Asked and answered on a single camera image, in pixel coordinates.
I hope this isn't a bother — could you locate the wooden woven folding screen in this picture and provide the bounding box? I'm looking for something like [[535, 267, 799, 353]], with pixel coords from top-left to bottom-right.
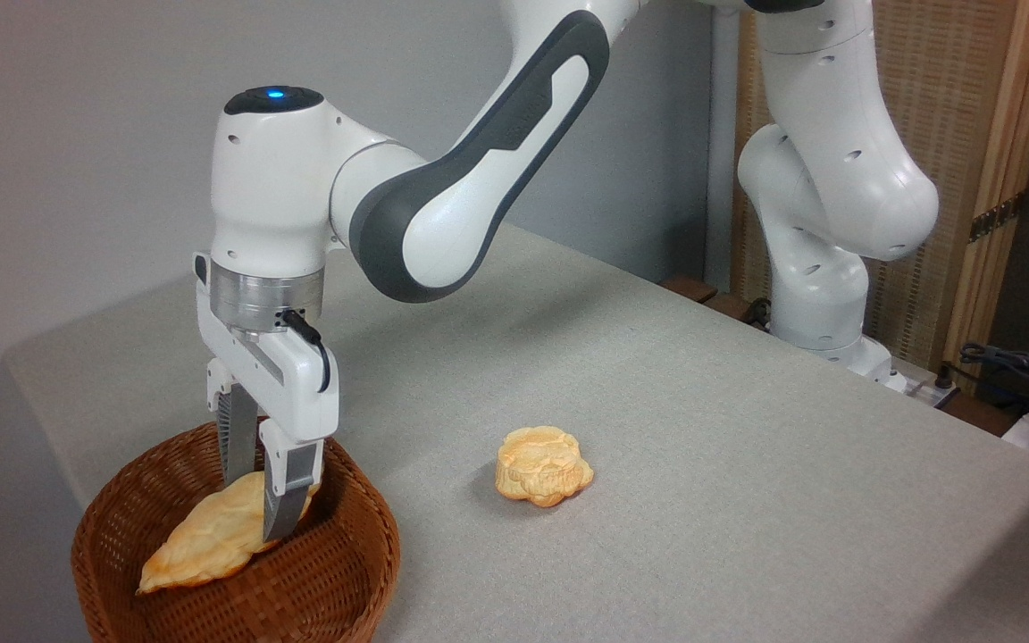
[[732, 0, 1029, 394]]

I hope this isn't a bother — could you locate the black cable bundle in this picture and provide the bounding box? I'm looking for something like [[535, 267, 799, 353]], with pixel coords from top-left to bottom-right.
[[959, 342, 1029, 421]]

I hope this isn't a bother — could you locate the brass screen hinge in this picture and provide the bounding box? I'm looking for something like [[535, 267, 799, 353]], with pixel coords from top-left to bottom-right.
[[968, 191, 1026, 244]]

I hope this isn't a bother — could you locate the round flower-shaped bread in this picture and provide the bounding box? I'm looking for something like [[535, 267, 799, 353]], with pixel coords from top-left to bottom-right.
[[495, 426, 595, 508]]

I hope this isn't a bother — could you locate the brown wicker basket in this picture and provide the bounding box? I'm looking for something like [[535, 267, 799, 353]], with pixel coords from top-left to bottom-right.
[[71, 416, 401, 643]]

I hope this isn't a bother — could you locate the grey tablecloth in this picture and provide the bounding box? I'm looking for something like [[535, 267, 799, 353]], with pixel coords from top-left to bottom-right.
[[4, 223, 1029, 643]]

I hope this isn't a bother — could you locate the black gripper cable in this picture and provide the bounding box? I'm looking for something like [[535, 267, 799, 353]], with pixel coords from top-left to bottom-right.
[[280, 309, 333, 395]]

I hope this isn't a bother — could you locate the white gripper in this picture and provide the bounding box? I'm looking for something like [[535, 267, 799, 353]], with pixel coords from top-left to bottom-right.
[[194, 254, 339, 543]]

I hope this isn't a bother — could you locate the long leaf-shaped bread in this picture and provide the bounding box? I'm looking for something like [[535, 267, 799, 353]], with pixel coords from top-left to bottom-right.
[[137, 471, 322, 595]]

